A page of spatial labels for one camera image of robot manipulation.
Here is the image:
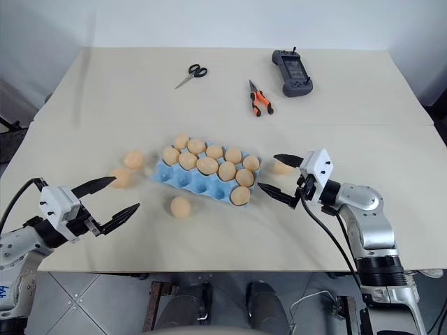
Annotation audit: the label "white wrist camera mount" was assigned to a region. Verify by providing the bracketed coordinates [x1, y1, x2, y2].
[298, 149, 335, 204]
[38, 186, 82, 242]

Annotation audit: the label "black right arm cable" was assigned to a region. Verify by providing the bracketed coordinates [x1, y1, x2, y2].
[299, 197, 361, 285]
[334, 212, 361, 277]

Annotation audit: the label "orange black pliers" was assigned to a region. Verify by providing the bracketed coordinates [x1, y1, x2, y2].
[248, 79, 275, 118]

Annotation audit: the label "dark metal frame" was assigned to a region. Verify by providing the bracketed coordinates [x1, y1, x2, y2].
[0, 117, 27, 165]

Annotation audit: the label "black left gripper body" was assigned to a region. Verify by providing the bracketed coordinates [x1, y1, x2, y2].
[65, 200, 102, 239]

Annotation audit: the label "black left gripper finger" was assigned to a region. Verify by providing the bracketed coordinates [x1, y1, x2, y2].
[71, 176, 117, 200]
[92, 202, 141, 237]

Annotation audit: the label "thin white cable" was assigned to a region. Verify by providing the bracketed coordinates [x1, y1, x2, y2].
[288, 289, 337, 331]

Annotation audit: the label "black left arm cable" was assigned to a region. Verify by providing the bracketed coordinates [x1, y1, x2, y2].
[0, 177, 49, 225]

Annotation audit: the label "rusty metal table leg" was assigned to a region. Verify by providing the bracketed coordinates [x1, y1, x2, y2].
[335, 295, 359, 335]
[142, 281, 166, 333]

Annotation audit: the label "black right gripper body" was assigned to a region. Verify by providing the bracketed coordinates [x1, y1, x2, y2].
[295, 172, 317, 204]

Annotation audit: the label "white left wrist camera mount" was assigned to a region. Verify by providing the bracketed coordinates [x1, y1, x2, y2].
[38, 186, 82, 242]

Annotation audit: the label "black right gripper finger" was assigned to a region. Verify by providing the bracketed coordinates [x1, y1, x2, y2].
[273, 153, 304, 169]
[258, 181, 299, 210]

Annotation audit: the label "dark rounded shape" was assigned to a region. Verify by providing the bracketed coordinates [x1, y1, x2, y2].
[163, 281, 214, 329]
[246, 281, 291, 329]

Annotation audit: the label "black handled scissors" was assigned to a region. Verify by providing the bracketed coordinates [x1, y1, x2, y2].
[174, 64, 209, 90]

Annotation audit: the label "tan egg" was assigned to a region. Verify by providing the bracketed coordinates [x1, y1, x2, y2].
[272, 159, 294, 176]
[205, 144, 224, 160]
[242, 155, 261, 172]
[218, 161, 237, 182]
[224, 147, 243, 165]
[162, 147, 181, 166]
[229, 186, 251, 207]
[196, 156, 219, 176]
[235, 168, 255, 188]
[173, 133, 191, 151]
[178, 151, 198, 171]
[187, 138, 207, 156]
[110, 168, 132, 190]
[170, 196, 192, 220]
[123, 149, 145, 170]

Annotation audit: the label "blue egg tray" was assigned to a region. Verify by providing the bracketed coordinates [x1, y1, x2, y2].
[149, 139, 261, 211]

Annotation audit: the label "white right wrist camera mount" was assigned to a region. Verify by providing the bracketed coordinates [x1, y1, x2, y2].
[298, 149, 335, 204]

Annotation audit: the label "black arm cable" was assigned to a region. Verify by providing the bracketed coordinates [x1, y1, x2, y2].
[299, 197, 361, 285]
[0, 177, 49, 225]
[334, 212, 361, 277]

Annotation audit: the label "dark grey remote controller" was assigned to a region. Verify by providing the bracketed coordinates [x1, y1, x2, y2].
[271, 45, 314, 98]

